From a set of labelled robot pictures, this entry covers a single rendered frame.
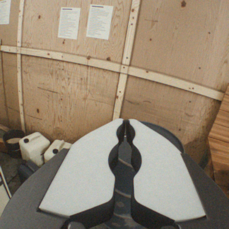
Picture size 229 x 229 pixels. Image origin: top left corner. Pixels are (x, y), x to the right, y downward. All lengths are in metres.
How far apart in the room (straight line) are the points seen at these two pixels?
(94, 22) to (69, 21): 0.25
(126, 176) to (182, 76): 0.90
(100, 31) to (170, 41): 0.59
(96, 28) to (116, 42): 0.22
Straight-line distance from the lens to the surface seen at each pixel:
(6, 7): 2.41
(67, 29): 1.80
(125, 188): 1.30
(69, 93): 1.92
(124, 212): 1.54
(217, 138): 1.75
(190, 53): 1.55
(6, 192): 1.60
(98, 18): 1.66
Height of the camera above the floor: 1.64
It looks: 28 degrees down
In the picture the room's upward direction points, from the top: 10 degrees clockwise
